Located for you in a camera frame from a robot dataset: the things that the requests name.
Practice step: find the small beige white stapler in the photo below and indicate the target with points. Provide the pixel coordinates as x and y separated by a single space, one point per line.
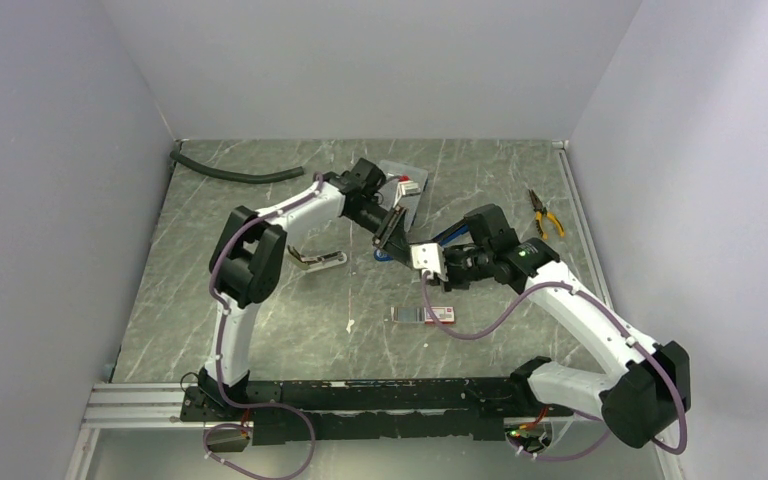
313 263

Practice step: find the blue black stapler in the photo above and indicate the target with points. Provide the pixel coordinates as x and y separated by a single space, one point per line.
443 238

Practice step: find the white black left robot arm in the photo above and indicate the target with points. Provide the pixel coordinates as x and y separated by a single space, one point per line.
246 265

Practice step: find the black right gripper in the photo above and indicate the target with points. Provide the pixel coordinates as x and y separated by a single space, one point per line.
452 283

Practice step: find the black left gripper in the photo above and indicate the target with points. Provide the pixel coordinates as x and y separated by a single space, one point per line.
394 239

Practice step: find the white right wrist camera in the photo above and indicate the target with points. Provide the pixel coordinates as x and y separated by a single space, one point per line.
428 259

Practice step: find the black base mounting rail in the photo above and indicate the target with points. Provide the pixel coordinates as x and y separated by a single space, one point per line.
278 412

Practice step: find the red white staples box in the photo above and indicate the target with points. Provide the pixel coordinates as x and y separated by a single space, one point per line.
422 315

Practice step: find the yellow handled pliers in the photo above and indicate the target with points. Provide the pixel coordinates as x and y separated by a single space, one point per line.
542 213

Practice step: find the clear plastic screw organizer box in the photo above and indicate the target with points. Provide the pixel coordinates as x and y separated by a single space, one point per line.
385 195

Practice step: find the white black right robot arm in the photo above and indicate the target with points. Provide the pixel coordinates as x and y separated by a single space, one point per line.
642 393

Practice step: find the aluminium frame rail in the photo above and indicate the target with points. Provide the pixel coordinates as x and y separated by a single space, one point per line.
156 406

